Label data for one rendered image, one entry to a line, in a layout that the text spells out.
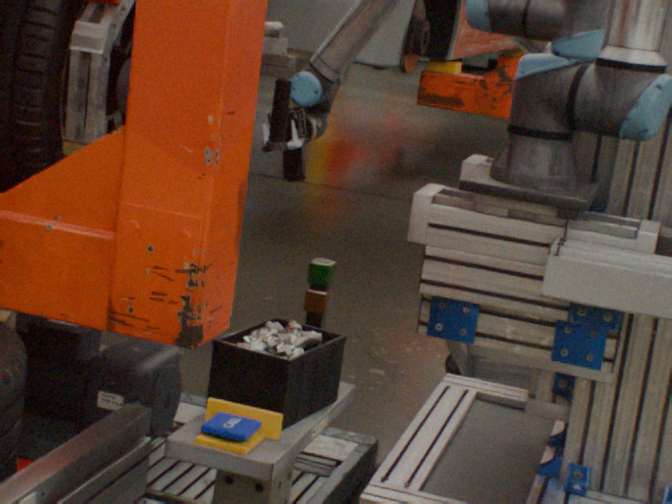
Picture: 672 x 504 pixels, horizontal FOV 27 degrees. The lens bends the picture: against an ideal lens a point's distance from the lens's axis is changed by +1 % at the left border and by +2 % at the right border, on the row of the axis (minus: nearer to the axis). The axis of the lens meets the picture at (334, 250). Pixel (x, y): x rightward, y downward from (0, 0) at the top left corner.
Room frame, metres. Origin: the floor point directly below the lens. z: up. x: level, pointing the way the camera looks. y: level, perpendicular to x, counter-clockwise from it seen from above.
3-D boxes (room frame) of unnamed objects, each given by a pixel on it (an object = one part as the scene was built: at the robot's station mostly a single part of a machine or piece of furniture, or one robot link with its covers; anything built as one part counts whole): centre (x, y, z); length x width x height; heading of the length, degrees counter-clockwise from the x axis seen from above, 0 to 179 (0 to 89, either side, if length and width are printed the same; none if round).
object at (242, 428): (1.91, 0.12, 0.47); 0.07 x 0.07 x 0.02; 74
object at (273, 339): (2.09, 0.07, 0.51); 0.20 x 0.14 x 0.13; 155
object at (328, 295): (2.27, 0.02, 0.59); 0.04 x 0.04 x 0.04; 74
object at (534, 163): (2.43, -0.33, 0.87); 0.15 x 0.15 x 0.10
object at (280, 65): (2.88, 0.18, 0.93); 0.09 x 0.05 x 0.05; 74
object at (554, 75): (2.42, -0.34, 0.98); 0.13 x 0.12 x 0.14; 62
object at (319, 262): (2.27, 0.02, 0.64); 0.04 x 0.04 x 0.04; 74
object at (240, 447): (1.91, 0.12, 0.45); 0.08 x 0.08 x 0.01; 74
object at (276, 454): (2.08, 0.07, 0.44); 0.43 x 0.17 x 0.03; 164
